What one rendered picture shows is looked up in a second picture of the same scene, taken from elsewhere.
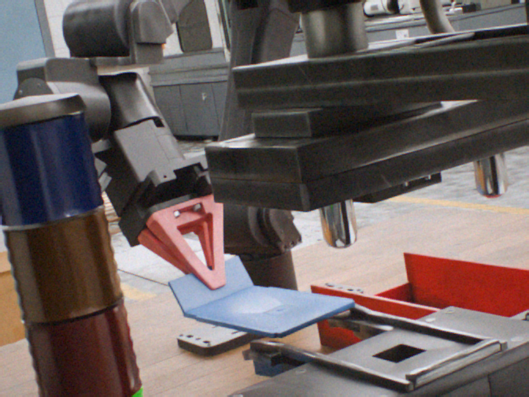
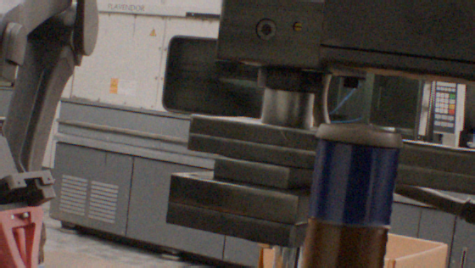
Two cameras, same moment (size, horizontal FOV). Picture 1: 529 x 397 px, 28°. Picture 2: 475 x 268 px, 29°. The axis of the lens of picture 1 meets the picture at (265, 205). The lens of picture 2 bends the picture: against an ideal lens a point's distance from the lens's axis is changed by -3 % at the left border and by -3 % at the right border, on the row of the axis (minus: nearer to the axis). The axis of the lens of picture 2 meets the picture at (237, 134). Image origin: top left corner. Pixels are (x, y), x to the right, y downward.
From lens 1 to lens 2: 0.34 m
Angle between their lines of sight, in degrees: 32
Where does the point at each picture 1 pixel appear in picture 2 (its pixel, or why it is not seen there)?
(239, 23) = (30, 61)
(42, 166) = (387, 182)
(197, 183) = (30, 194)
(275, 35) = (58, 80)
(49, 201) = (382, 210)
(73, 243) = (382, 246)
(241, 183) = (212, 213)
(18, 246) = (349, 240)
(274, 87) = (243, 140)
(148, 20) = (19, 42)
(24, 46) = not seen: outside the picture
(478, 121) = not seen: hidden behind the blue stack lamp
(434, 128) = not seen: hidden behind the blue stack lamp
